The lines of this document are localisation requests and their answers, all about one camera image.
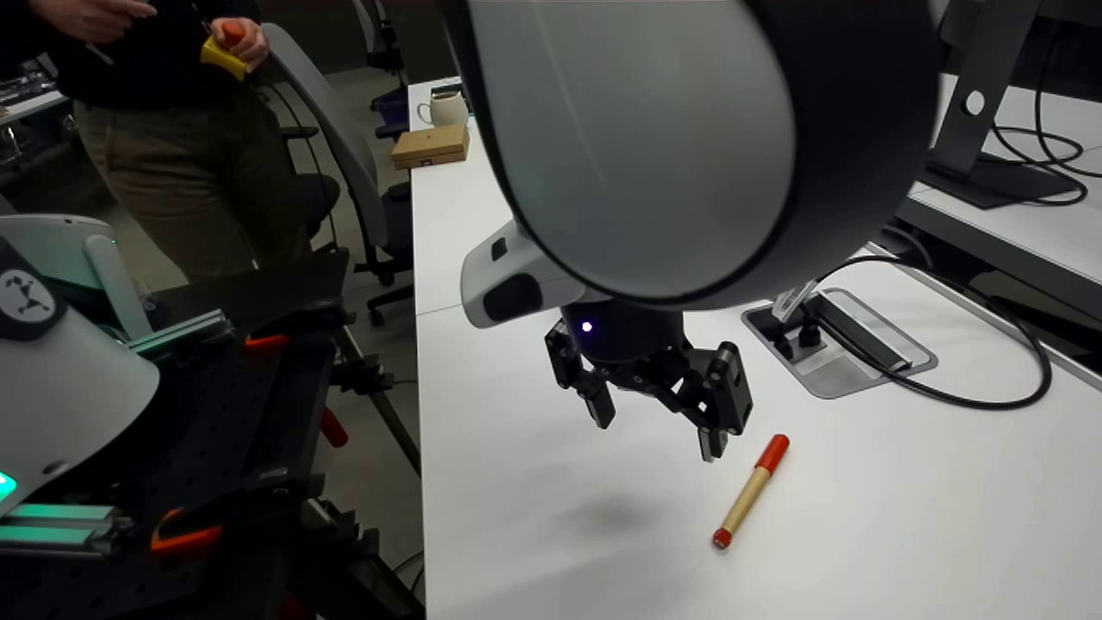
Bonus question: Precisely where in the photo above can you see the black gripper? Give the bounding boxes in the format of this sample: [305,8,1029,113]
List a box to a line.
[541,301,759,465]

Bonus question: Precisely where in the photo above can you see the wooden pen with red caps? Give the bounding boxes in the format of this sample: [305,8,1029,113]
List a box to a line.
[711,431,797,556]

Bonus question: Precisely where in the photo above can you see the yellow orange hand controller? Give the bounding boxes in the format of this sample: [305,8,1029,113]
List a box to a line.
[199,31,258,84]

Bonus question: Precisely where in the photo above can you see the small white round cup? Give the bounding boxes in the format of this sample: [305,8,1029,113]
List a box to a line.
[413,84,473,131]

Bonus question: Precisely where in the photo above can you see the person's left hand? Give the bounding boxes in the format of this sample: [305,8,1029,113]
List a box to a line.
[212,13,274,72]

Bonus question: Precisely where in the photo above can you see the person's right hand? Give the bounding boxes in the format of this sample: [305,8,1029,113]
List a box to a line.
[24,0,159,50]

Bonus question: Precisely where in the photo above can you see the black diagonal table strut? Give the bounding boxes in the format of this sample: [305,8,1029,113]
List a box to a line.
[335,340,425,476]

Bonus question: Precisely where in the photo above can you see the black clamp with orange grip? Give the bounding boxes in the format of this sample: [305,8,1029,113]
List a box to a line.
[237,327,301,354]
[146,508,227,561]
[315,405,351,455]

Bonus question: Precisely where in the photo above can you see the brown cardboard box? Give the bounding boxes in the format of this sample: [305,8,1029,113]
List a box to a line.
[389,122,474,177]

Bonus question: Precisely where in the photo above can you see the grey monitor stand with base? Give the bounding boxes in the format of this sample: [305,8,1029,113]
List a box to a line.
[910,0,1089,213]

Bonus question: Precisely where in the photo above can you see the aluminium extrusion bar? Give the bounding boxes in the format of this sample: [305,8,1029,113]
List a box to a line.
[116,302,240,361]
[0,500,124,556]

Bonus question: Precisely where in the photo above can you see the person in dark sweater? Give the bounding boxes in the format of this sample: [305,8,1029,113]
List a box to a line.
[22,0,317,286]

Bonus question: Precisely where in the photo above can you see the cable with white tag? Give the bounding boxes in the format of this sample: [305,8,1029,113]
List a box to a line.
[768,277,821,327]

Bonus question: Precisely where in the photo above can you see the grey desk cable outlet box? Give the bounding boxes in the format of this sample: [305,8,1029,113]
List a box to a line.
[742,286,939,405]

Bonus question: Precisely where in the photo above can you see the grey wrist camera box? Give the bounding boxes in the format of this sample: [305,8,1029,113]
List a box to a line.
[458,217,579,333]

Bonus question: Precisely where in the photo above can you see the black looped power cable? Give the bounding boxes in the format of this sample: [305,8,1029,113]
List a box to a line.
[816,253,1054,415]

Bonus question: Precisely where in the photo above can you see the black cables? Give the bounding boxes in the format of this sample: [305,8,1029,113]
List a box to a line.
[881,192,1102,339]

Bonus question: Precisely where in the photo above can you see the black coiled monitor cable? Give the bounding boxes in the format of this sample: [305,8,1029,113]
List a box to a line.
[988,50,1102,213]

